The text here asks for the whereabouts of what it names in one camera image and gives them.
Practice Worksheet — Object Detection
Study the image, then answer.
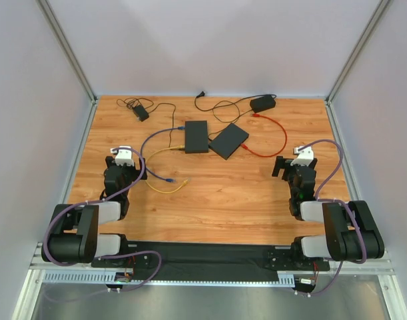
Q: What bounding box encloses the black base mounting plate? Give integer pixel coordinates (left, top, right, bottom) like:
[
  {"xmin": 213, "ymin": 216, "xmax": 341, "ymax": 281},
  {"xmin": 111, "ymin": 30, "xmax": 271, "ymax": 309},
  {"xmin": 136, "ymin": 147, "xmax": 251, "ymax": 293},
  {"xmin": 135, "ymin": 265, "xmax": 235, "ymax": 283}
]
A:
[{"xmin": 91, "ymin": 236, "xmax": 330, "ymax": 282}]

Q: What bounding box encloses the large black power adapter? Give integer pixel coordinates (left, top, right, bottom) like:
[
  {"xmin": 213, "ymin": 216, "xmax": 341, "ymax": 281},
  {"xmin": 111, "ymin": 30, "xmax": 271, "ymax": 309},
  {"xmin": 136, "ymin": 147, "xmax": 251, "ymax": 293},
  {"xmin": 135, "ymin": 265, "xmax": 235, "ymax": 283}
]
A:
[{"xmin": 250, "ymin": 95, "xmax": 276, "ymax": 113}]

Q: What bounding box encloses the red ethernet cable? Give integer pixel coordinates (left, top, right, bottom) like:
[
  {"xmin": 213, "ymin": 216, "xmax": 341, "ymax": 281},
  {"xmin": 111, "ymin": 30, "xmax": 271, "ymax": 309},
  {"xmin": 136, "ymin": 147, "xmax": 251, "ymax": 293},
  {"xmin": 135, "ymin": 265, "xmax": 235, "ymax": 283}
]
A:
[{"xmin": 240, "ymin": 113, "xmax": 288, "ymax": 157}]

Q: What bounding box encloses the grey slotted cable duct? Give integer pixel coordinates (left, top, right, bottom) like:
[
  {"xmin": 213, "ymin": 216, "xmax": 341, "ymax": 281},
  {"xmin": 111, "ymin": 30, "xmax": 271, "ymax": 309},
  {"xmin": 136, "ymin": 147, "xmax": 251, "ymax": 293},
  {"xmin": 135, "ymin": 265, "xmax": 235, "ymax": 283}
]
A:
[{"xmin": 42, "ymin": 270, "xmax": 295, "ymax": 288}]

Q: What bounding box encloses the large adapter black cord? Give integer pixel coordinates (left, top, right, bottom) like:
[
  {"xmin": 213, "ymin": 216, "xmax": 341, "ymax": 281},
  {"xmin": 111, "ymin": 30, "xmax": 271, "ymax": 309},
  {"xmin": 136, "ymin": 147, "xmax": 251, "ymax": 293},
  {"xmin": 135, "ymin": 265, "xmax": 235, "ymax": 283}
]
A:
[{"xmin": 194, "ymin": 94, "xmax": 277, "ymax": 141}]

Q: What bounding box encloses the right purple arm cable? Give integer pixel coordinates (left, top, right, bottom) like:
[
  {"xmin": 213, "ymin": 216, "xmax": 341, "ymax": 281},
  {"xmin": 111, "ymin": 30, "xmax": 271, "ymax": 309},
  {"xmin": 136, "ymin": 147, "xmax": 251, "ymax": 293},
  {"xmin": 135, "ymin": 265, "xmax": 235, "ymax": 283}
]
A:
[{"xmin": 291, "ymin": 139, "xmax": 369, "ymax": 298}]

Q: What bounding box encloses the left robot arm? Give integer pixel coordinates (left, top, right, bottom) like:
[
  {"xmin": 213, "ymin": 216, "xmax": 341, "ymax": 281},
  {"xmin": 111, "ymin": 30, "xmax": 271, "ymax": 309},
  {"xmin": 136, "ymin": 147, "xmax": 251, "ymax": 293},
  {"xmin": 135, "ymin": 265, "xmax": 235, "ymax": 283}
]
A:
[{"xmin": 41, "ymin": 149, "xmax": 147, "ymax": 265}]

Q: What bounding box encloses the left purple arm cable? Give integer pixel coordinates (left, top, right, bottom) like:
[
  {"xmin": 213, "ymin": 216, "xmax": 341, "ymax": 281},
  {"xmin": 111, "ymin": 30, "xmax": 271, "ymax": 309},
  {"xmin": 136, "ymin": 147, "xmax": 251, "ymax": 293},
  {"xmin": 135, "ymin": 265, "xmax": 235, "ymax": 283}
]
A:
[{"xmin": 41, "ymin": 146, "xmax": 163, "ymax": 294}]

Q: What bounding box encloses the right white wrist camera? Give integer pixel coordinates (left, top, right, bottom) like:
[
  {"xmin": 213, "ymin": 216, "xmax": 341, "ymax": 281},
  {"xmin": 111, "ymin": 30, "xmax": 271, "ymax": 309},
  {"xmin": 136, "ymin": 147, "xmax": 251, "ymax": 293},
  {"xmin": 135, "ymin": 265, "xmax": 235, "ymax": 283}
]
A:
[{"xmin": 291, "ymin": 146, "xmax": 314, "ymax": 167}]

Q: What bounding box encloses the small adapter black cord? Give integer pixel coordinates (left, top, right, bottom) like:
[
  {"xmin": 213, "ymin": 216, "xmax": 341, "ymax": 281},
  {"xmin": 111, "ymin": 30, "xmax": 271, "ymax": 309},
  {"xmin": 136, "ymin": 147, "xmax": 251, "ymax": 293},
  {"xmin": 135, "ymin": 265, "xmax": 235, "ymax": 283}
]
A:
[{"xmin": 116, "ymin": 97, "xmax": 177, "ymax": 147}]

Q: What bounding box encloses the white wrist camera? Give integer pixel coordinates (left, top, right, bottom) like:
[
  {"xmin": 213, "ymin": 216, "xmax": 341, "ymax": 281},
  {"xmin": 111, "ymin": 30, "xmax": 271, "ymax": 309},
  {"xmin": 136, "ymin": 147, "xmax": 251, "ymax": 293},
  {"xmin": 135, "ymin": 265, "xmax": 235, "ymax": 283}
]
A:
[
  {"xmin": 110, "ymin": 146, "xmax": 135, "ymax": 167},
  {"xmin": 291, "ymin": 146, "xmax": 314, "ymax": 167}
]

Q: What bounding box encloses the black network switch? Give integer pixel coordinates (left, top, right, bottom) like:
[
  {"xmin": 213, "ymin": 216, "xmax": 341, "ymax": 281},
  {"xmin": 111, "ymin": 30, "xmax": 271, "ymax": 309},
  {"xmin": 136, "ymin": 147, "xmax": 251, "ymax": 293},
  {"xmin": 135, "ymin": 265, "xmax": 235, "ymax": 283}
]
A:
[
  {"xmin": 185, "ymin": 121, "xmax": 208, "ymax": 153},
  {"xmin": 208, "ymin": 123, "xmax": 249, "ymax": 160}
]

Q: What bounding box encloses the small black power adapter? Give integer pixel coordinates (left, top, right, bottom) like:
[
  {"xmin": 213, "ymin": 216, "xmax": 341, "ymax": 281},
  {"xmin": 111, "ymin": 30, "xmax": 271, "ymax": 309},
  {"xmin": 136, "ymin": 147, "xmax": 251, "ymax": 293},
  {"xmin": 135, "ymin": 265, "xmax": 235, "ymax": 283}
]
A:
[{"xmin": 132, "ymin": 105, "xmax": 149, "ymax": 122}]

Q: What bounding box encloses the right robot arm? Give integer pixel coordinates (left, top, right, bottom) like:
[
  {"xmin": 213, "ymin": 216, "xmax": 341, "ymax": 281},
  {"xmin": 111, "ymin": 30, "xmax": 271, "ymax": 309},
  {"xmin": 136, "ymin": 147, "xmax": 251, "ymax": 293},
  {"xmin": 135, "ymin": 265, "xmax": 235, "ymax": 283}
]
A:
[{"xmin": 272, "ymin": 156, "xmax": 385, "ymax": 263}]

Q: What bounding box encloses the yellow ethernet cable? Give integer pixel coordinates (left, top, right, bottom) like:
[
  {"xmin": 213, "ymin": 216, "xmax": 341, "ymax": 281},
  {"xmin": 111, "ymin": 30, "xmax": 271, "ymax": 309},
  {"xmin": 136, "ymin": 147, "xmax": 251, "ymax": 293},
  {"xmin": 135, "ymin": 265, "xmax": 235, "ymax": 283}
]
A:
[{"xmin": 144, "ymin": 144, "xmax": 192, "ymax": 195}]

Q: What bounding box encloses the aluminium frame rail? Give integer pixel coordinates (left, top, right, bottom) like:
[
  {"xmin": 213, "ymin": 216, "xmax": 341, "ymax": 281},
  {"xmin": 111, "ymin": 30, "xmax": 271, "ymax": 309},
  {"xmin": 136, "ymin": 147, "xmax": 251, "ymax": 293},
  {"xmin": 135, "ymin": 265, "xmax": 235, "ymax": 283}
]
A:
[{"xmin": 30, "ymin": 241, "xmax": 394, "ymax": 275}]

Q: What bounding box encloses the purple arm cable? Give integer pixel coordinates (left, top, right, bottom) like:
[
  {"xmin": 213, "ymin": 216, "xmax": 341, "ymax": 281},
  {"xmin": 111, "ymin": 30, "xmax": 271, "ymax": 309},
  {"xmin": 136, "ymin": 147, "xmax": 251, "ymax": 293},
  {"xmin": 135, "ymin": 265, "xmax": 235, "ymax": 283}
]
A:
[
  {"xmin": 291, "ymin": 139, "xmax": 369, "ymax": 298},
  {"xmin": 41, "ymin": 146, "xmax": 163, "ymax": 294}
]

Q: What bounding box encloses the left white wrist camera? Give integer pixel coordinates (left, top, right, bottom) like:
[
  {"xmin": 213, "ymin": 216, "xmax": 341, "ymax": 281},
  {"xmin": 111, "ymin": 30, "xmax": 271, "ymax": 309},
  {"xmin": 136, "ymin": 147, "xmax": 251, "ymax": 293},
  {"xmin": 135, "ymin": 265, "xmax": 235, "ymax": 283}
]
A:
[{"xmin": 110, "ymin": 146, "xmax": 135, "ymax": 167}]

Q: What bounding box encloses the blue ethernet cable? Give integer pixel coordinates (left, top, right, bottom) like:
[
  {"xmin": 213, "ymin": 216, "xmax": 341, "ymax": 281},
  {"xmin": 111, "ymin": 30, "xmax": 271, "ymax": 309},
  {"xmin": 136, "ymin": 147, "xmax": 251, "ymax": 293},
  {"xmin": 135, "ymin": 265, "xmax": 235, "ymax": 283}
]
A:
[{"xmin": 140, "ymin": 125, "xmax": 176, "ymax": 184}]

